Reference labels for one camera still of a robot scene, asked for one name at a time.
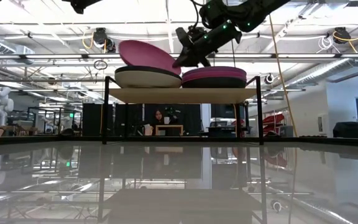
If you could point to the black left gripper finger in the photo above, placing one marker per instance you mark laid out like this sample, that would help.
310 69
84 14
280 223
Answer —
80 6

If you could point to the pink plate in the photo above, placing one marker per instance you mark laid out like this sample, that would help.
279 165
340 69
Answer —
213 76

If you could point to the purple plate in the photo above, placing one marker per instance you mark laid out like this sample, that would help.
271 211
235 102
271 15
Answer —
145 54
222 69

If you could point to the black plate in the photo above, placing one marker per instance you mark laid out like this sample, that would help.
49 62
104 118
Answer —
213 84

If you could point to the cream plate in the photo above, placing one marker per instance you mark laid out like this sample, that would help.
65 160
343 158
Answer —
145 81

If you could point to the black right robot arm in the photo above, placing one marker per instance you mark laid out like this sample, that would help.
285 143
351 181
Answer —
250 12

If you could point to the black monitor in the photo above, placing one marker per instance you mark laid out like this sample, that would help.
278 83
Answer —
224 111

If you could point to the white cup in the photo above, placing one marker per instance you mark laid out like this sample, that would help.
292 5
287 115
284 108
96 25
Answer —
167 120

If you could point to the person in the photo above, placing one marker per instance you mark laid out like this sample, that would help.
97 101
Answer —
158 119

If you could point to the small black white reel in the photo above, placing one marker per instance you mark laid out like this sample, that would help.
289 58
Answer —
269 79

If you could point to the small wooden table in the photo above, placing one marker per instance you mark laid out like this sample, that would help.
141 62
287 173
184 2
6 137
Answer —
169 126

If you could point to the dark background desk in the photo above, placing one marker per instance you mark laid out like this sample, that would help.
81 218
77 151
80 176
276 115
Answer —
221 131

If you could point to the white pitcher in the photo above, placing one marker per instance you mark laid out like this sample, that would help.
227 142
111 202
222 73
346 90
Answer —
148 130

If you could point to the black curtain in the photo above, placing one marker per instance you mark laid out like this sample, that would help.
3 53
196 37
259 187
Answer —
120 119

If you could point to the red object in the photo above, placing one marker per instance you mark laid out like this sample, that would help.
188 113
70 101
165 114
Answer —
272 121

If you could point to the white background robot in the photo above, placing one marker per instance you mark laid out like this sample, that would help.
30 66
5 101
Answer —
2 104

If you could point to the gray bin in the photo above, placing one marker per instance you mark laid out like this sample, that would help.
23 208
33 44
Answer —
286 131

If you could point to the green sign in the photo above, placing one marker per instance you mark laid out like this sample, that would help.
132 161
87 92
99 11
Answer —
71 115

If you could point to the black covered object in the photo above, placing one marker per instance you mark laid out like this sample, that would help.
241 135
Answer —
351 130

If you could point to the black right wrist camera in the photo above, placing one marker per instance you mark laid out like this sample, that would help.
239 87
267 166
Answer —
183 34

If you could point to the black frame wooden shelf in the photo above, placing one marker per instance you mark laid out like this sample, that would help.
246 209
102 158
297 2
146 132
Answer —
182 95

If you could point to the silver air duct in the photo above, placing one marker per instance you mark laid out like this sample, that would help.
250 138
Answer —
2 45
322 73

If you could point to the black background frame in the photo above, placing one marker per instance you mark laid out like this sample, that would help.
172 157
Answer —
54 119

